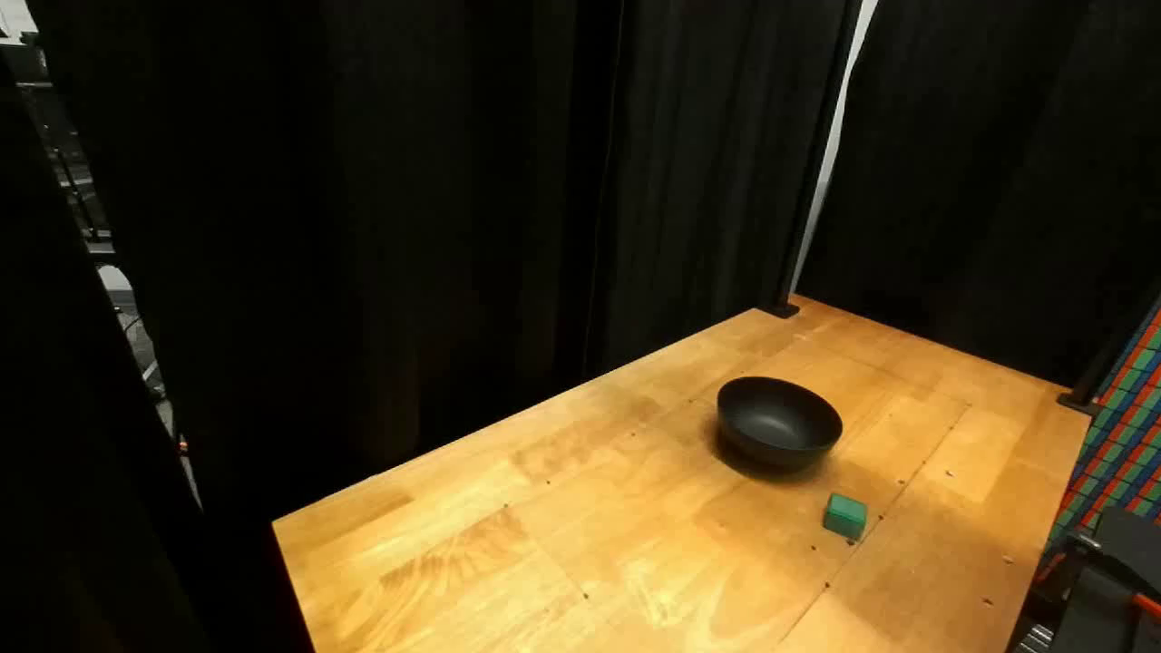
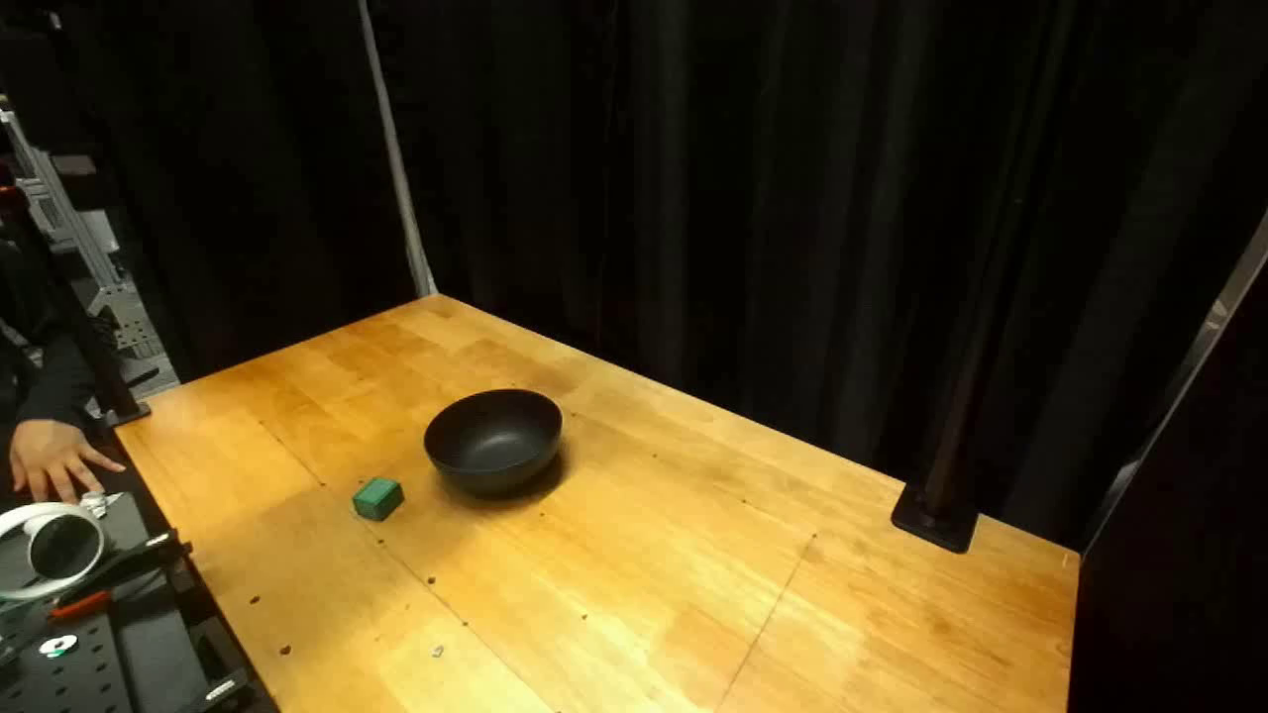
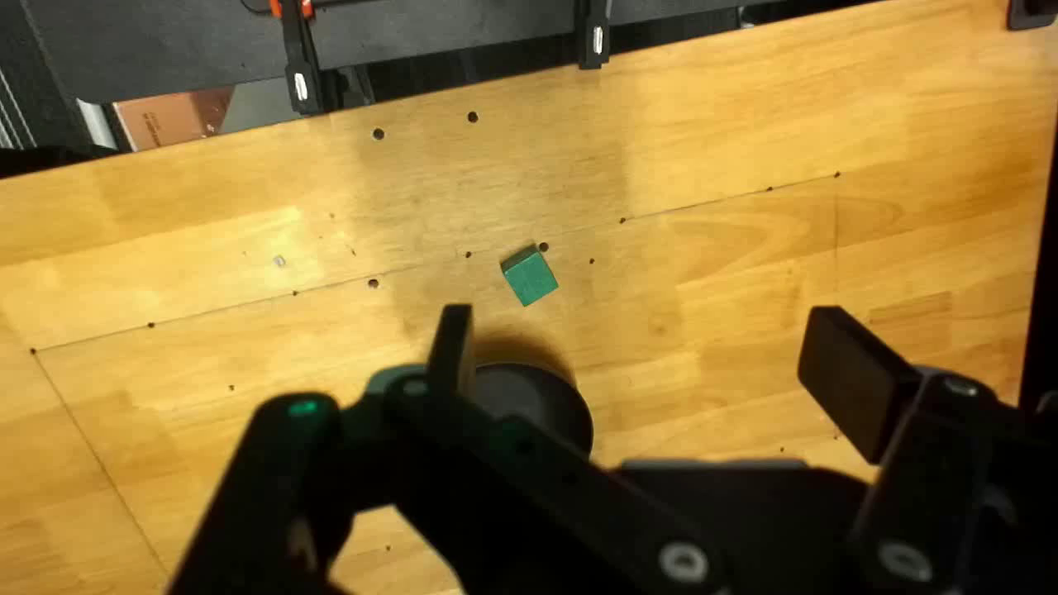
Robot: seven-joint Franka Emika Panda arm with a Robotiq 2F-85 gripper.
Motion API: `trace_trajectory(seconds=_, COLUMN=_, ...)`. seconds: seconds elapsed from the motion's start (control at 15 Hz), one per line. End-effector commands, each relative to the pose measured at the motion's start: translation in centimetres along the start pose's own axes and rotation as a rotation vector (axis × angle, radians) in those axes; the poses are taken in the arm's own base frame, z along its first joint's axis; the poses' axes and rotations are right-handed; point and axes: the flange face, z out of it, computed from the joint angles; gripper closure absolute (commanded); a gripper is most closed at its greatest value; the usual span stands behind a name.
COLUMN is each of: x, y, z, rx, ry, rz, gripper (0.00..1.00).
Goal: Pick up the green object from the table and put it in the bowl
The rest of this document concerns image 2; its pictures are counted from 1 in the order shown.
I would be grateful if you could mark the person's hand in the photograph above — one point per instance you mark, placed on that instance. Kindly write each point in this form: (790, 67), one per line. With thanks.
(56, 461)

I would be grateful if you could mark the green block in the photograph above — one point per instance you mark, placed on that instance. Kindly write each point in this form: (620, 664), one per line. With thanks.
(377, 498)

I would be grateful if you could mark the black bowl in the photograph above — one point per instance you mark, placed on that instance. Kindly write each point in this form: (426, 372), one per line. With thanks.
(496, 441)

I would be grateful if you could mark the person's dark sleeve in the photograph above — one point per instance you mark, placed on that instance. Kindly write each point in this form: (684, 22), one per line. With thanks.
(46, 370)

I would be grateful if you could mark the grey equipment rack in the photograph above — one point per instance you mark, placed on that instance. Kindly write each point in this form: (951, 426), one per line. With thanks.
(87, 248)

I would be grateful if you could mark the black perforated side table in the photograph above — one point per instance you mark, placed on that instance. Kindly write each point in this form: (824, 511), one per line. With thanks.
(181, 659)

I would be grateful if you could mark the silver vertical pole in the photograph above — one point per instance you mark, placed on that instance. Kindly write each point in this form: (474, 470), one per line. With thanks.
(396, 173)

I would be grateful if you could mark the red handled tool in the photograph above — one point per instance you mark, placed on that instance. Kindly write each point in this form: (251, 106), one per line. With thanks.
(123, 599)

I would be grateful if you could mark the black post with base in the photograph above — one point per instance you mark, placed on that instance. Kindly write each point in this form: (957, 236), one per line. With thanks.
(1123, 209)

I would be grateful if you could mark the metal frame rail right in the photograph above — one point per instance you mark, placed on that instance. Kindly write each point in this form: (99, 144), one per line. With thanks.
(1185, 372)

